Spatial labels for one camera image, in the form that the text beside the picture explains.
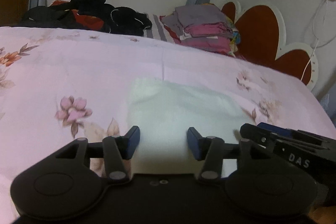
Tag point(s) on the folded grey pink clothes stack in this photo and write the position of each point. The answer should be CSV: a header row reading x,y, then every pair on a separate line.
x,y
203,27

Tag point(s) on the white towel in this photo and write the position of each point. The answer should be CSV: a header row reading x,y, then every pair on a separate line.
x,y
164,112

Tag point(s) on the pink floral bed sheet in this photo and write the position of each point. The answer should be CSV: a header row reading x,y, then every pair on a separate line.
x,y
58,85

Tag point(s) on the black clothes pile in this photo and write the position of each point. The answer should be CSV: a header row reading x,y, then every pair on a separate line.
x,y
97,15

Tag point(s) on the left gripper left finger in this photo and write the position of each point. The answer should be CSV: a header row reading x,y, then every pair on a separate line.
x,y
117,150

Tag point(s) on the red white headboard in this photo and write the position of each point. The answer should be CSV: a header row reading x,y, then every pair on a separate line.
x,y
262,33

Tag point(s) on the striped pillow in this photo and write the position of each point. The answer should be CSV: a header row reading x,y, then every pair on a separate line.
x,y
160,31

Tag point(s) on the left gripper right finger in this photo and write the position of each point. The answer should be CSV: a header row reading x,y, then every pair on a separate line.
x,y
210,150

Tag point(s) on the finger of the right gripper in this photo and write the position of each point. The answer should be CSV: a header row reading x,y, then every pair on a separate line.
x,y
258,135
285,132

